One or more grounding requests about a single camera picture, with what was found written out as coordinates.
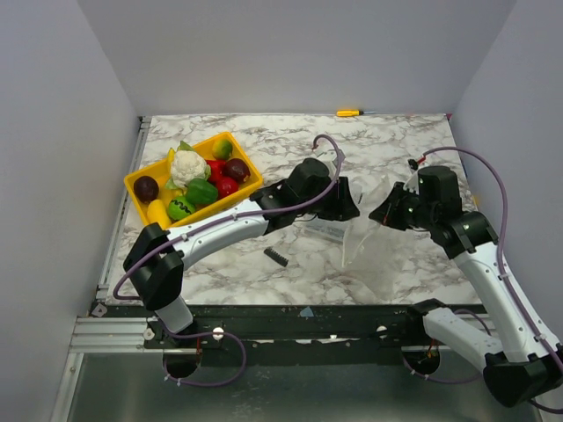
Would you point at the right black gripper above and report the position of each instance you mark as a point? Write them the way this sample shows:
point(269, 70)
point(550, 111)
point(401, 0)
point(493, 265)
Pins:
point(391, 212)

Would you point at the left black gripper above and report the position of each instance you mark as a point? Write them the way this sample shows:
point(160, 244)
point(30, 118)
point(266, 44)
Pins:
point(343, 207)

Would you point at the clear zip top bag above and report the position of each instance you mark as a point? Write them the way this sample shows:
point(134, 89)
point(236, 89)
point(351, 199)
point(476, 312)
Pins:
point(364, 246)

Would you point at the red bell pepper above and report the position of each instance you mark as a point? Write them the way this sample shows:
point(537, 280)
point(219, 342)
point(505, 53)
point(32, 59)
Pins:
point(215, 170)

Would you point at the green bell pepper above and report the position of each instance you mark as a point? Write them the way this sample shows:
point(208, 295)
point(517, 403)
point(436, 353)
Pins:
point(201, 193)

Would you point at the white cauliflower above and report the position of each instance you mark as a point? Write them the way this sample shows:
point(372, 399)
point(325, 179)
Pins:
point(187, 165)

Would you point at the yellow banana bunch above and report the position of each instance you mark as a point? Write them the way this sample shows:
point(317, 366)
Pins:
point(170, 156)

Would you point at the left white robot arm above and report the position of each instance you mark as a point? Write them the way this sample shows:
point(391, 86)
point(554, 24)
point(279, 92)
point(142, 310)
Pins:
point(158, 259)

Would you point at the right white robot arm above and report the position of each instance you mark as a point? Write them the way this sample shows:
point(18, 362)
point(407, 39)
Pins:
point(522, 360)

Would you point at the clear plastic screw box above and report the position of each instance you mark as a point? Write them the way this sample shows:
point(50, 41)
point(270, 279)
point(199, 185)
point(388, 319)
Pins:
point(333, 231)

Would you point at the black comb-like part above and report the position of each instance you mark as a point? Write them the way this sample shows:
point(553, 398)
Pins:
point(276, 257)

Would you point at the yellow screwdriver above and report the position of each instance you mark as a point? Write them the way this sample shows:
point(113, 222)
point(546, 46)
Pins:
point(353, 113)

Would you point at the dark purple plum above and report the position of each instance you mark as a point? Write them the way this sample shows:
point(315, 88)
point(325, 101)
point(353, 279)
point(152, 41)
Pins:
point(237, 169)

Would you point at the red apple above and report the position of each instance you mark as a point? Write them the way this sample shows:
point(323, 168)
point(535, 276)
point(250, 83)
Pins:
point(226, 186)

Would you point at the green yellow mango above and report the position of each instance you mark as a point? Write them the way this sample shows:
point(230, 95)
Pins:
point(222, 149)

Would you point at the green ball black squiggle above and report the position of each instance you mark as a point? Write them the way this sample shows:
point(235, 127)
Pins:
point(180, 208)

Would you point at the yellow lemon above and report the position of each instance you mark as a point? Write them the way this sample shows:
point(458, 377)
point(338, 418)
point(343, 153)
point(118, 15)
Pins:
point(157, 213)

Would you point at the dark passion fruit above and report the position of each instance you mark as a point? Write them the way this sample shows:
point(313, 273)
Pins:
point(146, 189)

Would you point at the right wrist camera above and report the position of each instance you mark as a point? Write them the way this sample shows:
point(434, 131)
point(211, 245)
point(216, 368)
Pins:
point(414, 166)

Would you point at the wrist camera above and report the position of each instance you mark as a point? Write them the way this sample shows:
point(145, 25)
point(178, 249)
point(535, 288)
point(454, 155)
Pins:
point(414, 166)
point(332, 160)

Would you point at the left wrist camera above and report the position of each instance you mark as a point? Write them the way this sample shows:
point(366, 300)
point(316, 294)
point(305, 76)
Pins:
point(332, 160)

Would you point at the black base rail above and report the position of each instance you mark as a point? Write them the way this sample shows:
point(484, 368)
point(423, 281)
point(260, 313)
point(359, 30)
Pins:
point(275, 335)

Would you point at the aluminium extrusion frame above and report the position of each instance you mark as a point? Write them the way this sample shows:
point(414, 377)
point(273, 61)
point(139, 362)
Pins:
point(99, 346)

